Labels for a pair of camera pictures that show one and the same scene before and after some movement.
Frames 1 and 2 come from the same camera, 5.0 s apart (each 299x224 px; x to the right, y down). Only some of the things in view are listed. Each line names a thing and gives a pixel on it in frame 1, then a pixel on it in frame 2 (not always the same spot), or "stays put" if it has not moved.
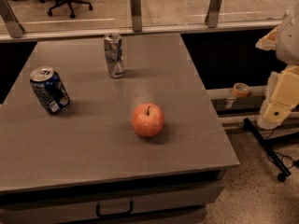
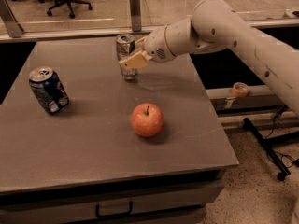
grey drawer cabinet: [111, 187] stays put
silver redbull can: [113, 47] to [125, 45]
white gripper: [290, 42] to [154, 47]
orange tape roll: [241, 90] stays put
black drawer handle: [114, 215] stays put
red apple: [148, 119] stays put
